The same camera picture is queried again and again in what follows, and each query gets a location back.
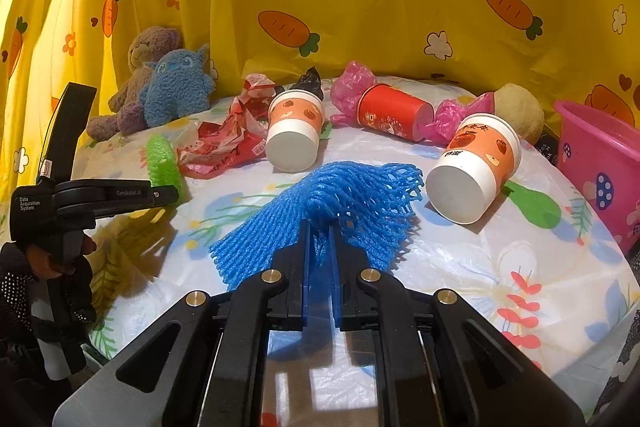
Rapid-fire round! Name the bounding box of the blue foam fruit net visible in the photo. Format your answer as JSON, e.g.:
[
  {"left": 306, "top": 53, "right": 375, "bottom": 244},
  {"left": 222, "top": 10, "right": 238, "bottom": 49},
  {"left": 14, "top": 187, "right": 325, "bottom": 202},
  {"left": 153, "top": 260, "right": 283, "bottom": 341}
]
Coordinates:
[{"left": 209, "top": 161, "right": 424, "bottom": 291}]

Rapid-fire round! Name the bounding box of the large red snack wrapper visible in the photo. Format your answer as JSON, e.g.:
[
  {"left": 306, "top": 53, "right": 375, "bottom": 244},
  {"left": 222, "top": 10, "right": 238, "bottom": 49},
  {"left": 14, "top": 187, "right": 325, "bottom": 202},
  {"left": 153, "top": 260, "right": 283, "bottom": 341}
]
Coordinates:
[{"left": 178, "top": 112, "right": 267, "bottom": 179}]

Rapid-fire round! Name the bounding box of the small red white wrapper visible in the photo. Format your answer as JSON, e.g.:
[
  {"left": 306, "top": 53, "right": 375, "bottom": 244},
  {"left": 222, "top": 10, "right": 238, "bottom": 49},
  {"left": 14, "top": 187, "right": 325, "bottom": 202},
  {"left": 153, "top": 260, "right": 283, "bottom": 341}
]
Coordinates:
[{"left": 229, "top": 74, "right": 277, "bottom": 119}]

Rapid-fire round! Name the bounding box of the orange apple paper cup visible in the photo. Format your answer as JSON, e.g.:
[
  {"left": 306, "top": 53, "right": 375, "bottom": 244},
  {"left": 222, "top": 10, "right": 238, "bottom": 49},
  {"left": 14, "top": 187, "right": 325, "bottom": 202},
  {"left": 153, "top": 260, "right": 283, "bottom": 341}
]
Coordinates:
[{"left": 425, "top": 113, "right": 522, "bottom": 225}]

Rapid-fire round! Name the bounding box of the pink knotted plastic bag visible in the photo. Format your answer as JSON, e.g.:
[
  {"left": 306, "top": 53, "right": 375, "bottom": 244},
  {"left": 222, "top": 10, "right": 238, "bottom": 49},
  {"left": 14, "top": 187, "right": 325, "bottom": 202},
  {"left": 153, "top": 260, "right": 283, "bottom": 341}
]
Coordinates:
[{"left": 418, "top": 92, "right": 495, "bottom": 146}]

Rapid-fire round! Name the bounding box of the red paper cup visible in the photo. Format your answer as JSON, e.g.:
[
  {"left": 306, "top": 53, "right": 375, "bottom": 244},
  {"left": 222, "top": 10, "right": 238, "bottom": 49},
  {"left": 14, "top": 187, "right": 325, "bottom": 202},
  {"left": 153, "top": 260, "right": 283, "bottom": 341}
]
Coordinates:
[{"left": 356, "top": 83, "right": 435, "bottom": 142}]

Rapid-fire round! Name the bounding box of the black plastic bag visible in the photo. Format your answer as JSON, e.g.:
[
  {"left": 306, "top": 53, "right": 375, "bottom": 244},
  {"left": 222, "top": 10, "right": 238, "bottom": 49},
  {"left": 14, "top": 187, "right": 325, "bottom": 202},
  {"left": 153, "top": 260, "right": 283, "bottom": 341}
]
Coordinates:
[{"left": 291, "top": 67, "right": 323, "bottom": 101}]

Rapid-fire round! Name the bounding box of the left gloved hand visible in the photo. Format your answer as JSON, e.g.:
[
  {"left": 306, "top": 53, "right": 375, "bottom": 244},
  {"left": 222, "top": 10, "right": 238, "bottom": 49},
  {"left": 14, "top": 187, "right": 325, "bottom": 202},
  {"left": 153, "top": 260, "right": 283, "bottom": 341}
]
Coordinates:
[{"left": 1, "top": 234, "right": 96, "bottom": 384}]

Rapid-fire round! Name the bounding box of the purple teddy bear plush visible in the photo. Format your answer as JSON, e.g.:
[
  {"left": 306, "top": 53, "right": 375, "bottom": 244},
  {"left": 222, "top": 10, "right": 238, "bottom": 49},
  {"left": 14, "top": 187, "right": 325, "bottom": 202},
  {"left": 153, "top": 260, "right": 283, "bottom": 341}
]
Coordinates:
[{"left": 86, "top": 26, "right": 182, "bottom": 142}]

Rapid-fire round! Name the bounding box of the floral bed sheet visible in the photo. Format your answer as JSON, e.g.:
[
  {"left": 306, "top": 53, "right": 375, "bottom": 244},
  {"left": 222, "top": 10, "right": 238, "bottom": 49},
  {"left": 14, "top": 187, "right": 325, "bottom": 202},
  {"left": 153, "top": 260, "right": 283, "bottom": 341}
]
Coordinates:
[{"left": 74, "top": 76, "right": 640, "bottom": 427}]

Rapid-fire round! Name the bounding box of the blue monster plush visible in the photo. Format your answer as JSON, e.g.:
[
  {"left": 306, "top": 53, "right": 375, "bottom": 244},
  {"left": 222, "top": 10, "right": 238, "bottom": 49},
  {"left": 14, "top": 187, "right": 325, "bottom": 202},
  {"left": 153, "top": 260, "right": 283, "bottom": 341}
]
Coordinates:
[{"left": 138, "top": 44, "right": 216, "bottom": 128}]

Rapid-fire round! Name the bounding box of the black mickey print bag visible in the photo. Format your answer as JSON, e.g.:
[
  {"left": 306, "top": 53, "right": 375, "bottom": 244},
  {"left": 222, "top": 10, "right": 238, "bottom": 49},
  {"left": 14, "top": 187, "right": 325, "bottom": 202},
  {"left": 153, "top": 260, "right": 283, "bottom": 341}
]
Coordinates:
[{"left": 535, "top": 127, "right": 639, "bottom": 424}]

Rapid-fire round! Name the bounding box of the pink plastic bucket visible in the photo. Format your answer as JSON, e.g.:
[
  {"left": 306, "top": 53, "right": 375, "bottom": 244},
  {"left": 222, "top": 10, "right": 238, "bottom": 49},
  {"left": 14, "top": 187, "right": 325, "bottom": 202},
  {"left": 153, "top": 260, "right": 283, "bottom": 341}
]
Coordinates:
[{"left": 554, "top": 101, "right": 639, "bottom": 254}]

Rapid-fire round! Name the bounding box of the cream round plush ball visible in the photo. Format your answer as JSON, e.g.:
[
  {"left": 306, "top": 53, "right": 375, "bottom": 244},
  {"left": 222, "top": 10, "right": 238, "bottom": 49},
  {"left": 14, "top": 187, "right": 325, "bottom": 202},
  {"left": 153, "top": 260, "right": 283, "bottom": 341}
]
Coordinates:
[{"left": 494, "top": 83, "right": 544, "bottom": 145}]

